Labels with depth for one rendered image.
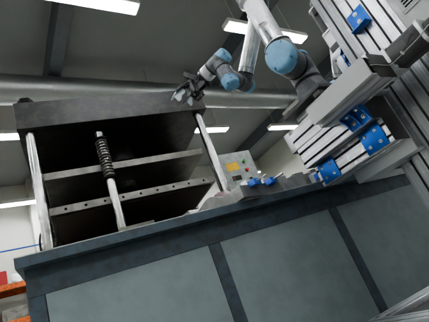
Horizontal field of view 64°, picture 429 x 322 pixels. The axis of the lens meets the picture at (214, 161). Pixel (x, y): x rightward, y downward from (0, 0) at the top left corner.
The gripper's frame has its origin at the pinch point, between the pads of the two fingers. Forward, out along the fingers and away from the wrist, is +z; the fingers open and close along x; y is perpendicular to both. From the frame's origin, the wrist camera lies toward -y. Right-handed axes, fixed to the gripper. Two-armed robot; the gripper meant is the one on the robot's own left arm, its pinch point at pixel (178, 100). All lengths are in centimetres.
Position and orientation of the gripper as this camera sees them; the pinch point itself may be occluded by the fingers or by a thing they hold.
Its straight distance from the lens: 177.1
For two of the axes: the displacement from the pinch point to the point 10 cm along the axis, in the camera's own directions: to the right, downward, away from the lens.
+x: 6.7, 1.6, 7.3
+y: 3.4, 8.1, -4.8
